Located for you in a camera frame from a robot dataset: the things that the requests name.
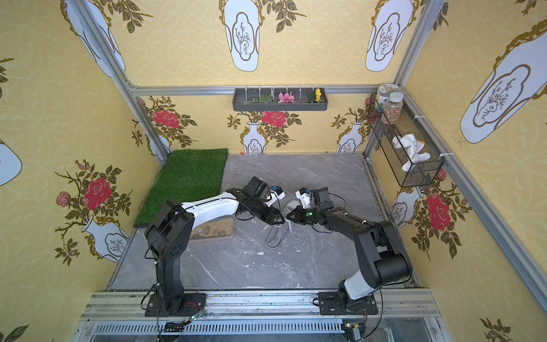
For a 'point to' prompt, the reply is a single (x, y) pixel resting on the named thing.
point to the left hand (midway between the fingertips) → (274, 215)
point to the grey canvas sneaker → (278, 231)
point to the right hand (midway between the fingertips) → (292, 212)
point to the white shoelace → (278, 225)
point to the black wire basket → (379, 144)
